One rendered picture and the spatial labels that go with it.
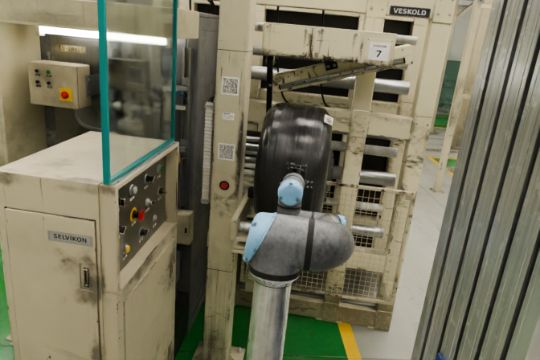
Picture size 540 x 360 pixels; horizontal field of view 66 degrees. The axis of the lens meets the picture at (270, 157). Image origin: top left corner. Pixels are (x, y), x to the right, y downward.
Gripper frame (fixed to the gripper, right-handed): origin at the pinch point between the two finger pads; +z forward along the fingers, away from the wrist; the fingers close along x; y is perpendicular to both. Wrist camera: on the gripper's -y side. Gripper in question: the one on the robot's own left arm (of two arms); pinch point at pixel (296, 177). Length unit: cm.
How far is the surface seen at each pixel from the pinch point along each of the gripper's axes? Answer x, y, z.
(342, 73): -14, 43, 55
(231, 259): 27, -50, 27
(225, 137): 33.7, 9.3, 19.8
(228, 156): 31.7, 0.8, 20.7
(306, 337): -14, -114, 74
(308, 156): -3.4, 8.1, 3.3
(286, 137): 6.0, 13.9, 6.2
